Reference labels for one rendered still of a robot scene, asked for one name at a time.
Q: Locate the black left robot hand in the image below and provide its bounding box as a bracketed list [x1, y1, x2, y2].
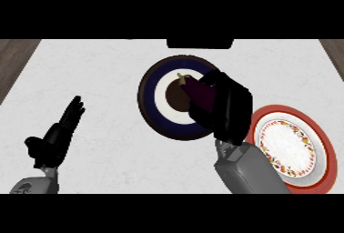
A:
[23, 95, 88, 169]

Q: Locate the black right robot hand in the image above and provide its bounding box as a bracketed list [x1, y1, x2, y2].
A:
[188, 68, 255, 147]

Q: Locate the purple eggplant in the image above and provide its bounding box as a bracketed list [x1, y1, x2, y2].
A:
[176, 72, 218, 111]

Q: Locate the dark blue ringed plate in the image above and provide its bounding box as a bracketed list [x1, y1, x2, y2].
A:
[137, 55, 221, 142]

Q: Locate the red rimmed patterned plate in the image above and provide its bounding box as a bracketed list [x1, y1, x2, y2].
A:
[244, 104, 339, 195]

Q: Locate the black appliance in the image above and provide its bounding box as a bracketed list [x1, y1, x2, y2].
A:
[166, 38, 235, 50]

